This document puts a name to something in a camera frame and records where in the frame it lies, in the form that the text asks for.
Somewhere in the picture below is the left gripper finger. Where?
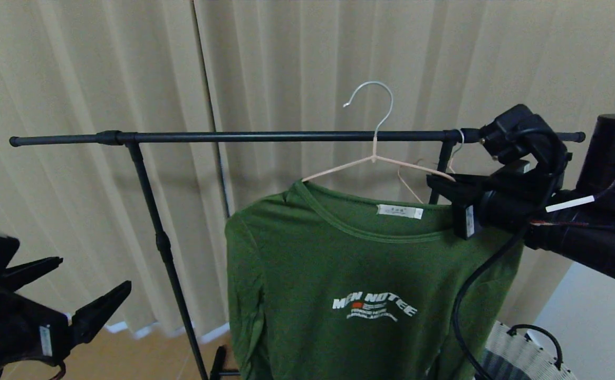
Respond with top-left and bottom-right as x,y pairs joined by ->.
1,256 -> 64,292
69,280 -> 133,348

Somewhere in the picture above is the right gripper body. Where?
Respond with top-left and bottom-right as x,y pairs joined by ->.
452,182 -> 615,287

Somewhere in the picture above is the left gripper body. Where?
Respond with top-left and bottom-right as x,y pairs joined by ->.
0,287 -> 72,371

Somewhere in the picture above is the pink clothes hanger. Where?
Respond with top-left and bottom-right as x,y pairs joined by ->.
301,80 -> 457,185
396,141 -> 465,205

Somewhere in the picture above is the green long-sleeved shirt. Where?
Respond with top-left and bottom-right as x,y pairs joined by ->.
224,179 -> 525,380

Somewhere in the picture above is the white laundry basket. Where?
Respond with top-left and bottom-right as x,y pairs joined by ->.
477,320 -> 578,380

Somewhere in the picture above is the black clothes rack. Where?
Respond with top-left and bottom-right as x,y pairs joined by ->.
9,129 -> 587,380

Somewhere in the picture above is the beige curtain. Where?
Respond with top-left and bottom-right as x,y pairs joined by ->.
0,0 -> 615,338

